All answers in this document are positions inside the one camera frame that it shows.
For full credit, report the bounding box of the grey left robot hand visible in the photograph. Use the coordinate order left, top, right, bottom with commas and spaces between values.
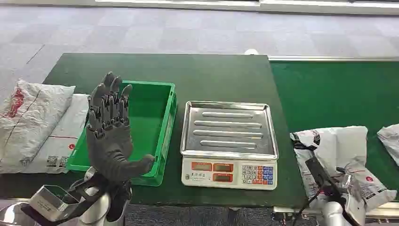
86, 72, 156, 185

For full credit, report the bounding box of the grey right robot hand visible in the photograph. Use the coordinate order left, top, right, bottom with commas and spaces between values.
305, 156, 344, 204

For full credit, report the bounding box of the large white parcel bag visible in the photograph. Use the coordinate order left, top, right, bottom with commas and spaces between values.
290, 125, 398, 213

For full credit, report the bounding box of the flat white parcel bag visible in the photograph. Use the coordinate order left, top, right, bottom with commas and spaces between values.
0, 93, 90, 175

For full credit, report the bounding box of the green plastic crate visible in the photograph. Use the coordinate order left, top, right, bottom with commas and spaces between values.
66, 80, 177, 187

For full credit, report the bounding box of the plump white parcel, red print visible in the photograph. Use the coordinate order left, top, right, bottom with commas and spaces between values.
0, 79, 76, 168

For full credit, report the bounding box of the green conveyor belt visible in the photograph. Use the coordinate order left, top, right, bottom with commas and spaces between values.
268, 55, 399, 219

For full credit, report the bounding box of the white scale with steel tray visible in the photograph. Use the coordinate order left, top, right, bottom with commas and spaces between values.
180, 100, 279, 191

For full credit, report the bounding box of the dark green table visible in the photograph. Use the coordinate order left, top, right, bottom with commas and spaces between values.
0, 53, 308, 209

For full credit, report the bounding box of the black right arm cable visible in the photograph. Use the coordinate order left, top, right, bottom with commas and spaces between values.
292, 189, 322, 226

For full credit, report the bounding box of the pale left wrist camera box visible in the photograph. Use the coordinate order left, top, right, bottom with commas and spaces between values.
29, 185, 80, 223

